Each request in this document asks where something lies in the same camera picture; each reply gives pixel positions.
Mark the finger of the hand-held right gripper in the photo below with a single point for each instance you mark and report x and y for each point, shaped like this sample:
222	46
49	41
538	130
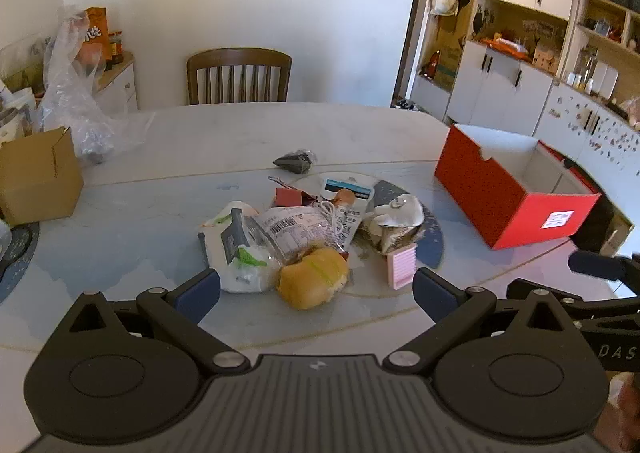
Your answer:
595	266
600	308

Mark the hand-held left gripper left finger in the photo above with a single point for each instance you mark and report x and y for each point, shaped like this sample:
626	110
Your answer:
200	292

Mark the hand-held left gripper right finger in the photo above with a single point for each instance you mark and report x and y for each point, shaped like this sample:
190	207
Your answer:
432	296

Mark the white packet with green print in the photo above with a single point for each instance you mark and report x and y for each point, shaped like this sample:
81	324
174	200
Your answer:
225	263

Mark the silver foil packet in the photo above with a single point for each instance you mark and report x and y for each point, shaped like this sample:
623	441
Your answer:
387	238

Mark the clear bag with label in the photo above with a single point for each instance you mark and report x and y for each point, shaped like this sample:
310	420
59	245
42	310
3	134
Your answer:
290	228

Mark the red cardboard box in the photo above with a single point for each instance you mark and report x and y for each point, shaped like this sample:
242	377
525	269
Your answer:
480	183

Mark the white marble desktop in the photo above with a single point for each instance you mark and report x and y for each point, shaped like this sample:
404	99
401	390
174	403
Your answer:
250	133

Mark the black chair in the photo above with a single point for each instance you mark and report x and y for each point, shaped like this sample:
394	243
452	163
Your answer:
600	228

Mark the pink ribbed block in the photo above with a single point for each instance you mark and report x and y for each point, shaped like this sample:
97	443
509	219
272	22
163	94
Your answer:
401	265

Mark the yellow plush bun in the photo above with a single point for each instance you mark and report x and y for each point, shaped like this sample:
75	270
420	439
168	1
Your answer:
312	278

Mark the white calculator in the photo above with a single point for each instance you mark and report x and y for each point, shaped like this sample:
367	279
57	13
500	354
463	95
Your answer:
362	193

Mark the pink binder clip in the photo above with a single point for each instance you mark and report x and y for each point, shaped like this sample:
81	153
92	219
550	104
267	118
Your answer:
290	197

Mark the black triangular packet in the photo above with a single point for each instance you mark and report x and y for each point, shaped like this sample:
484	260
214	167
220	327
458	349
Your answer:
295	160

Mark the white canister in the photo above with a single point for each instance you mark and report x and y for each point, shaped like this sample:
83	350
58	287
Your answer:
606	79

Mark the brown cardboard box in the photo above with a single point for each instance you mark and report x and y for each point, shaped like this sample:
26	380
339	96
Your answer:
35	178

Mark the wooden chair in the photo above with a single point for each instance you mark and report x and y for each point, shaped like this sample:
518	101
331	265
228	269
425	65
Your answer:
240	78

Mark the white side cabinet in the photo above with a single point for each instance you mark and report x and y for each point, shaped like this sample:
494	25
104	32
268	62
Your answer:
120	88

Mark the clear plastic bag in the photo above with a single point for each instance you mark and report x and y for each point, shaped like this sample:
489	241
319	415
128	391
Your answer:
75	103

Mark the printed cardboard box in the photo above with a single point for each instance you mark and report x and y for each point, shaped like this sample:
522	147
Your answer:
448	65

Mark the red bottle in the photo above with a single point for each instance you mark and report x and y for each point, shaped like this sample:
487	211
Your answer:
434	64

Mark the orange packet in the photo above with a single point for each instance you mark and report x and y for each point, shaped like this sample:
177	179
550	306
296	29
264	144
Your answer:
505	44

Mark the orange carton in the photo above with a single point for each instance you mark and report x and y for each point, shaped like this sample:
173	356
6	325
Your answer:
96	35

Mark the large white wall cabinet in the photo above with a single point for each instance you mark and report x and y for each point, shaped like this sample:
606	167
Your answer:
505	78

